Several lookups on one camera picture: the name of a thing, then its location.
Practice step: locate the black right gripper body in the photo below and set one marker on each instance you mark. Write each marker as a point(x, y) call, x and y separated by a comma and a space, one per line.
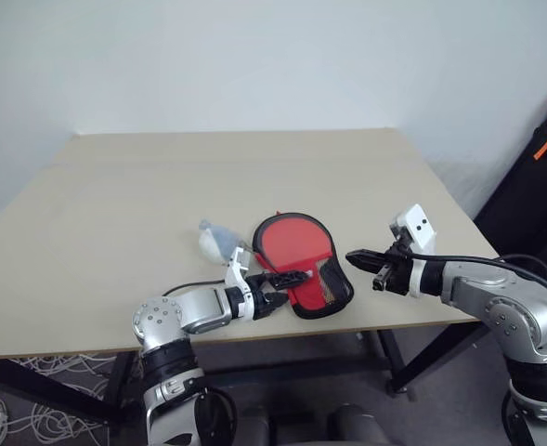
point(396, 276)

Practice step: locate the dark rounded shape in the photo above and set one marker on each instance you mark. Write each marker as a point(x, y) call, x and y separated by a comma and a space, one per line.
point(359, 425)

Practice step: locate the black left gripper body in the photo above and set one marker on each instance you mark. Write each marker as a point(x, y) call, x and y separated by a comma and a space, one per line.
point(259, 297)

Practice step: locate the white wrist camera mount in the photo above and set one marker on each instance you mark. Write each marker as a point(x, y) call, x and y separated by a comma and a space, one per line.
point(236, 274)
point(419, 227)

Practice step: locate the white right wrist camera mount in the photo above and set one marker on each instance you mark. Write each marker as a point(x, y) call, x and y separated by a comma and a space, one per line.
point(419, 227)

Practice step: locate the white and grey crumpled cloth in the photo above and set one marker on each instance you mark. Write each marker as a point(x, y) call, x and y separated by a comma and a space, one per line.
point(215, 241)

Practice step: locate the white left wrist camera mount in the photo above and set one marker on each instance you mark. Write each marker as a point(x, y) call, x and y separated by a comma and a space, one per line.
point(236, 274)

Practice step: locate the red table tennis paddle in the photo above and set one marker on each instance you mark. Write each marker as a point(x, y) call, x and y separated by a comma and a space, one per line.
point(291, 244)

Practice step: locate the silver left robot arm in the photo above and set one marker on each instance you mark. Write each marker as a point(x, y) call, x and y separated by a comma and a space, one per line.
point(199, 312)

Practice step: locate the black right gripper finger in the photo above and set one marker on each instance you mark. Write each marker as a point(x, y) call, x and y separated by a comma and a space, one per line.
point(370, 267)
point(366, 255)

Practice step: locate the black metal table frame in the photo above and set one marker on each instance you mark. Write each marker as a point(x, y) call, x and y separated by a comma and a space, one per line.
point(394, 353)

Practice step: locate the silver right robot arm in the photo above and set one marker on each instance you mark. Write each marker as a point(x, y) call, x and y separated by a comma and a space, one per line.
point(510, 302)

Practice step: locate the red black-trimmed paddle case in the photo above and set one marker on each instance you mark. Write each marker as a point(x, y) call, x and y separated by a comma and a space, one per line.
point(310, 297)

